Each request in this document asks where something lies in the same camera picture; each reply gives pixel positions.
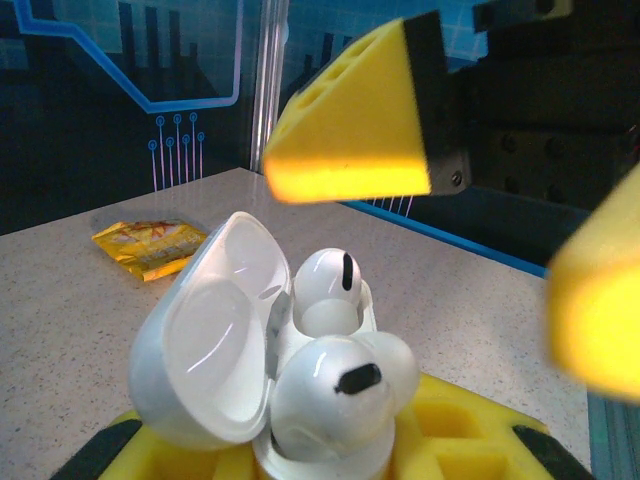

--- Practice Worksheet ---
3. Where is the white wireless earbud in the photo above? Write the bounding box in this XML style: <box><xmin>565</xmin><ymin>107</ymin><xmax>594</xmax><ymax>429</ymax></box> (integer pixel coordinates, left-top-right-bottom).
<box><xmin>269</xmin><ymin>332</ymin><xmax>421</xmax><ymax>461</ymax></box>
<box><xmin>292</xmin><ymin>247</ymin><xmax>364</xmax><ymax>339</ymax></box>

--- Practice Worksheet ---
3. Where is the blue table edge trim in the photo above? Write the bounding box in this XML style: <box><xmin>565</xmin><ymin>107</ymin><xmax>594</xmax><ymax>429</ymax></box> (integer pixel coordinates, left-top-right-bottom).
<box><xmin>344</xmin><ymin>198</ymin><xmax>549</xmax><ymax>279</ymax></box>

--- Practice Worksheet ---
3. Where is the aluminium frame post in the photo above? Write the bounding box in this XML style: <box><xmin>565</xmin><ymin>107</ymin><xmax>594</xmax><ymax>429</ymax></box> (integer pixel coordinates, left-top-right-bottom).
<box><xmin>252</xmin><ymin>0</ymin><xmax>292</xmax><ymax>176</ymax></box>

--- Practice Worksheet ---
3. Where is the yellow snack packet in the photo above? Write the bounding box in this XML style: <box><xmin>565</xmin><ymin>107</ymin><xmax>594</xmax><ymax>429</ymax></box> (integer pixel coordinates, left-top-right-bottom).
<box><xmin>92</xmin><ymin>219</ymin><xmax>209</xmax><ymax>284</ymax></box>

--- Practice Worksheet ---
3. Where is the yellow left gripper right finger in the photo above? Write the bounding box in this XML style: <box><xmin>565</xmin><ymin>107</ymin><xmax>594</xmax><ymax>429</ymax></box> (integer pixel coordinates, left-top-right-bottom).
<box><xmin>384</xmin><ymin>372</ymin><xmax>599</xmax><ymax>480</ymax></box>

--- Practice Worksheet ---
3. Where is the white earbud charging case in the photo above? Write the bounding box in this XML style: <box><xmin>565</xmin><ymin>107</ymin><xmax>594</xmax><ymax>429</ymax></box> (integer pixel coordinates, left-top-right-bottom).
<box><xmin>127</xmin><ymin>209</ymin><xmax>401</xmax><ymax>480</ymax></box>

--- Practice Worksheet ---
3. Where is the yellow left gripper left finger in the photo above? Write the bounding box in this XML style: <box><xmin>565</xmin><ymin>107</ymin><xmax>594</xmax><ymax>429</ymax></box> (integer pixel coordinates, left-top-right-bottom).
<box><xmin>49</xmin><ymin>409</ymin><xmax>261</xmax><ymax>480</ymax></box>

